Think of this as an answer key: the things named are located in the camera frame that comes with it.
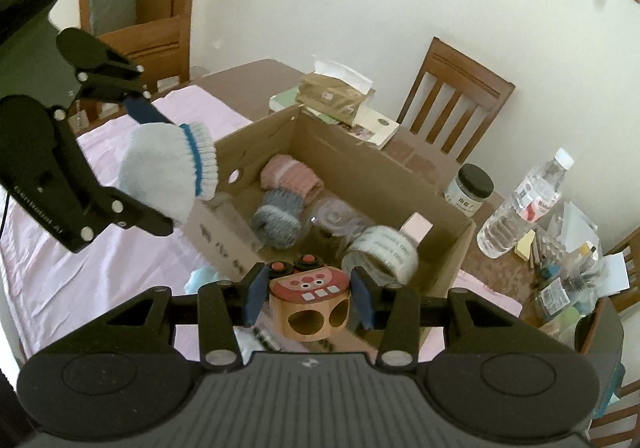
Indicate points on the white sock with blue stripe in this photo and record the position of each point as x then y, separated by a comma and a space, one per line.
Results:
160, 168

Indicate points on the brown wooden door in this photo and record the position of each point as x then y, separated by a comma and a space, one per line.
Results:
190, 3

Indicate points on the yellow sticky notes pad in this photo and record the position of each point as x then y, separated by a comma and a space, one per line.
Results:
526, 247

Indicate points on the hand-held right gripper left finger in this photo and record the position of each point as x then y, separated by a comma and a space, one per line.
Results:
256, 295

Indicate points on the brown wooden desktop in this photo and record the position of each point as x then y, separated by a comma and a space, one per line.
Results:
240, 83

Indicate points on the pink tablecloth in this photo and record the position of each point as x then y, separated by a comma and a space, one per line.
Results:
125, 268

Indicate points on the pink carton box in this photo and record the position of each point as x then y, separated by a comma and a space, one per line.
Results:
416, 228

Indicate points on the brown cardboard box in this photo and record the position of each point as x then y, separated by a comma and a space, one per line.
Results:
360, 163

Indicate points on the pale blue cloth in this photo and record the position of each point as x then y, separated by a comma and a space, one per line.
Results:
202, 278

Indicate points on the pink knitted sock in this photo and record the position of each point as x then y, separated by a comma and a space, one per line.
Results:
290, 176

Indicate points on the glass jar with black lid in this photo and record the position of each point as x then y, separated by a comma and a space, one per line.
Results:
467, 188

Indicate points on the blue grey knitted sock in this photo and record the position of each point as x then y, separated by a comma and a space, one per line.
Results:
277, 223

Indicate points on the green lidded bottle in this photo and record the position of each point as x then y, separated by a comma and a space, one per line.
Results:
562, 320

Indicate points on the cream booklet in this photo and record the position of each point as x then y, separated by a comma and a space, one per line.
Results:
375, 126

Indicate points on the brown tissue box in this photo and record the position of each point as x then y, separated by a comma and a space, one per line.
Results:
330, 98

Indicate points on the printed clear tape roll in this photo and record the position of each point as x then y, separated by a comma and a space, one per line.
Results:
385, 248

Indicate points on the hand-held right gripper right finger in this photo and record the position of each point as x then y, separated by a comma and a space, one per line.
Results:
362, 298

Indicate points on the green book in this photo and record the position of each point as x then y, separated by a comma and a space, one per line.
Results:
285, 101

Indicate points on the clear plastic water bottle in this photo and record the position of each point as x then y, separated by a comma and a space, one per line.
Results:
520, 208

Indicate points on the clear jar with dark contents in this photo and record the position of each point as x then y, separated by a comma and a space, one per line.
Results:
335, 218

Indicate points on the wooden toy with red face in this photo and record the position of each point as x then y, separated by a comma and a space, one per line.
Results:
310, 323

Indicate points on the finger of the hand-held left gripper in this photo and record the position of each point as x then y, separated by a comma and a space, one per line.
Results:
150, 223
145, 112

